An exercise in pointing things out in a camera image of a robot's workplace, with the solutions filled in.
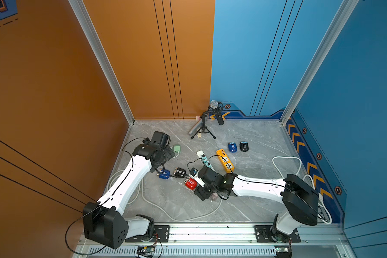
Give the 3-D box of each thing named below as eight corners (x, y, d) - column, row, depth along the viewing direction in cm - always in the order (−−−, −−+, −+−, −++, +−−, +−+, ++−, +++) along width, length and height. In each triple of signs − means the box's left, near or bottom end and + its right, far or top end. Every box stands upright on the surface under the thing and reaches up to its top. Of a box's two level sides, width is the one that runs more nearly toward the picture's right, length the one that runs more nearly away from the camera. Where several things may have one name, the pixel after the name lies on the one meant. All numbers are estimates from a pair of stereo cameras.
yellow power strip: (227, 174, 94) (228, 172, 92) (214, 153, 104) (214, 150, 102) (235, 171, 95) (236, 169, 93) (221, 150, 105) (221, 147, 103)
